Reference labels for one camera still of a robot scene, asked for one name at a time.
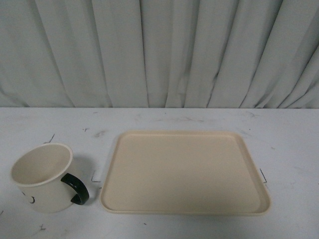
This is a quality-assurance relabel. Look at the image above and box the cream mug with black handle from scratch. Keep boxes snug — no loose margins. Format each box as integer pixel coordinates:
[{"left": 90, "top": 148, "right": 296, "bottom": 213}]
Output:
[{"left": 10, "top": 143, "right": 90, "bottom": 213}]

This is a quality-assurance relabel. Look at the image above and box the beige rectangular plastic tray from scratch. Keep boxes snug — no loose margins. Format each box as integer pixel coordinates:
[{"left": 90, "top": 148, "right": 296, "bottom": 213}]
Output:
[{"left": 100, "top": 130, "right": 271, "bottom": 216}]

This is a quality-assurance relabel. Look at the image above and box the pale grey-green curtain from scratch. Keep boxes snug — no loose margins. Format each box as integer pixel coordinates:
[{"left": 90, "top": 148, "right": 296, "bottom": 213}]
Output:
[{"left": 0, "top": 0, "right": 319, "bottom": 109}]

